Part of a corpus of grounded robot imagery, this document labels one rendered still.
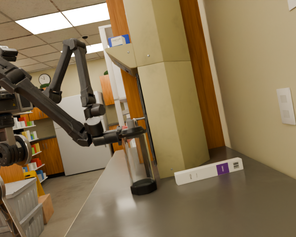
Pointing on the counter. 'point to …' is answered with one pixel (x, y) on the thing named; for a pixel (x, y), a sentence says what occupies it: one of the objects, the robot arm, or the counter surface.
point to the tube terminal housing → (167, 84)
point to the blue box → (122, 36)
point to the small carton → (118, 41)
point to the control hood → (123, 57)
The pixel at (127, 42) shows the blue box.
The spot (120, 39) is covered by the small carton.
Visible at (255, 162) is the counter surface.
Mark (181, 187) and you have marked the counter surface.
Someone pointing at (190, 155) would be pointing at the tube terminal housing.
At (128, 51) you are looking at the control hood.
